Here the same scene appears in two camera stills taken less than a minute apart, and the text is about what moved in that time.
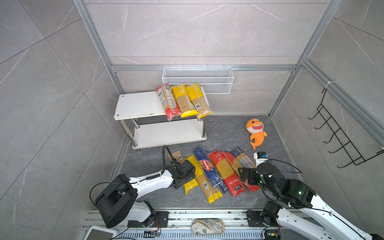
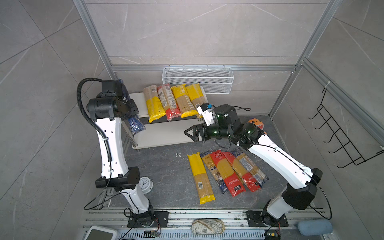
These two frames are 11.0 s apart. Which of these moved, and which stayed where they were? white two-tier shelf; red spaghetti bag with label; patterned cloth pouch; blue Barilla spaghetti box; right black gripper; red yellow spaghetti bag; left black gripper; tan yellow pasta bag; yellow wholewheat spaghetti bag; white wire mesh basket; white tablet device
Moved: tan yellow pasta bag; blue Barilla spaghetti box; right black gripper; left black gripper
Stayed: patterned cloth pouch; yellow wholewheat spaghetti bag; white wire mesh basket; red yellow spaghetti bag; white tablet device; white two-tier shelf; red spaghetti bag with label
